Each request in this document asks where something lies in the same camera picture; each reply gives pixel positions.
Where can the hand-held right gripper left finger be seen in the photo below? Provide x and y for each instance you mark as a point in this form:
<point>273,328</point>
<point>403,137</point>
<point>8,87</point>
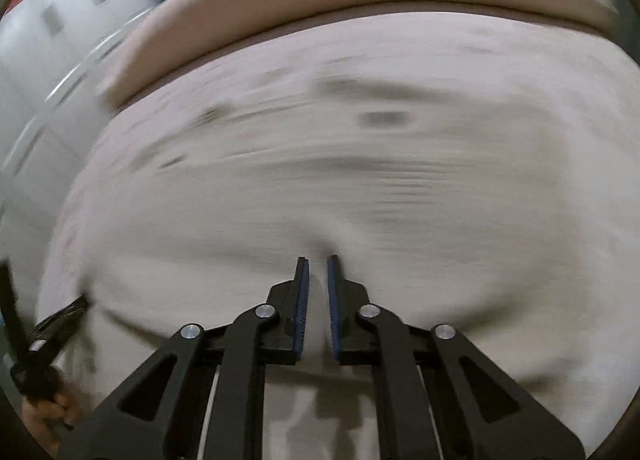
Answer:
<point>302,310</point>

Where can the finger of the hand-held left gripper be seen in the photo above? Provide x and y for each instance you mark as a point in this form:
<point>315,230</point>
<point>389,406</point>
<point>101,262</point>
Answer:
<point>62,316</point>
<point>11,310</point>

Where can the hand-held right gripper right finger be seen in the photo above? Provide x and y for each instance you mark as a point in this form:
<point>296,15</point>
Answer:
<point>334,310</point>

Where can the person's left hand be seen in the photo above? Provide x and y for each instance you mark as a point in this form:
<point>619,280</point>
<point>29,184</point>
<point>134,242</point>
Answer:
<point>47,412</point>

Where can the bed with floral pink cover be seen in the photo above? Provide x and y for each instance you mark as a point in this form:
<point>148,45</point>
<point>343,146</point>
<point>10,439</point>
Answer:
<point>450,115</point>

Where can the white panelled wardrobe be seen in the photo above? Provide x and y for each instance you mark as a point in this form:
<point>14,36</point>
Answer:
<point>60,70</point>

